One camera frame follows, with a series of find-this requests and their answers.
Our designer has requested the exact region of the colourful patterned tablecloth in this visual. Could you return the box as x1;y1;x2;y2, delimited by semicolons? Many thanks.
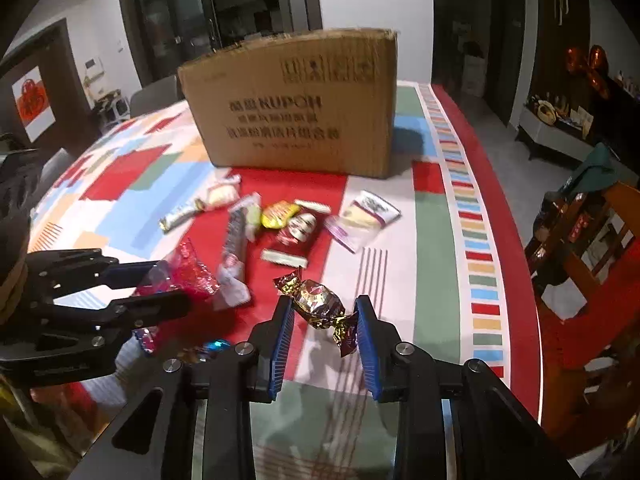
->
27;80;543;480

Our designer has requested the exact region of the green snack packet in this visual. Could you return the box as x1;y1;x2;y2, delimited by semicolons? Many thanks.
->
242;192;264;241

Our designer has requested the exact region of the red chair cushion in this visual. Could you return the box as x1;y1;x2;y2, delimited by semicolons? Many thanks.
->
537;280;640;441

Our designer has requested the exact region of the grey white sideboard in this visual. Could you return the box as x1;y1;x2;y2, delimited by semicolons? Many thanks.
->
515;101;597;168

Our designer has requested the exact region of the green cloth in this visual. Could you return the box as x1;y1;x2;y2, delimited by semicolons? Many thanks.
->
565;142;624;197

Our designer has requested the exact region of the gold purple foil candy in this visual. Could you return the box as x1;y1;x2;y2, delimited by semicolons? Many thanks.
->
272;267;360;358

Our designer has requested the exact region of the pink purple foil candy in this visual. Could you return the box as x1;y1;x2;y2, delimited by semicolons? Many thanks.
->
132;326;161;357

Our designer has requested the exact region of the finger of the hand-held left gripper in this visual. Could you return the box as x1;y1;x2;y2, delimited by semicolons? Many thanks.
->
30;291;194;357
25;248;168;307

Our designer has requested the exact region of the pink snack packet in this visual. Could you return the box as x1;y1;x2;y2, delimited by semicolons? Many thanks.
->
135;239;222;302

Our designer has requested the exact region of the orange balloon dog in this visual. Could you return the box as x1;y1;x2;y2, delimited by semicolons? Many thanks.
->
565;45;614;101

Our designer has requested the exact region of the white green stick packet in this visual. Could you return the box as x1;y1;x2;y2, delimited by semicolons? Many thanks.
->
261;248;310;267

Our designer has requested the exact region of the clear purple-edged snack packet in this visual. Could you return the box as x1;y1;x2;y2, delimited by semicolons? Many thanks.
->
324;190;402;254

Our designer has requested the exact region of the white crumpled snack wrapper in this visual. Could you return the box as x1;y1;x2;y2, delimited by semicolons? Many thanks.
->
212;260;253;311

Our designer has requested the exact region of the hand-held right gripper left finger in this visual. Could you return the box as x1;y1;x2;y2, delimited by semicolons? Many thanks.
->
67;295;297;480

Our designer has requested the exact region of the white plastic stool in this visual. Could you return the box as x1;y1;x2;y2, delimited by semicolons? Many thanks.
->
97;89;132;133

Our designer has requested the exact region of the red and white door poster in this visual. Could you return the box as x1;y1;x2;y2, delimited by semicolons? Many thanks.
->
12;65;56;143

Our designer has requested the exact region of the dark long snack bar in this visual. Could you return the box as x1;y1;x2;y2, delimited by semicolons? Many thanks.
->
222;195;252;272

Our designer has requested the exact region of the grey chair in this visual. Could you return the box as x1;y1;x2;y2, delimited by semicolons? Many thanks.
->
129;76;185;118
39;147;72;198

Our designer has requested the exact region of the brown cardboard box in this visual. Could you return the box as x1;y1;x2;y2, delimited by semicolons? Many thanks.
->
177;27;399;179

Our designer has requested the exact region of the yellow snack packet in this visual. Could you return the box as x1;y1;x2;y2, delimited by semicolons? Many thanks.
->
260;200;301;231

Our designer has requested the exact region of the red snack packet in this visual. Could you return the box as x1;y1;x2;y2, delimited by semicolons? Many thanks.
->
277;211;319;247

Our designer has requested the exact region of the silver white snack bar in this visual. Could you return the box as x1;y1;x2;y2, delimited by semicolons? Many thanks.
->
159;199;208;233

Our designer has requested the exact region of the white bun packet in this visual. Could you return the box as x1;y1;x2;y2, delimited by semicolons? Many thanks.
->
202;175;243;211

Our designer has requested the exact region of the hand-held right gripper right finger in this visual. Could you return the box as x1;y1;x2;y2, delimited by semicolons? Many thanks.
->
352;294;583;480

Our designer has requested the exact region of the wooden chair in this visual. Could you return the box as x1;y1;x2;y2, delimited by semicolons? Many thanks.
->
524;180;640;423

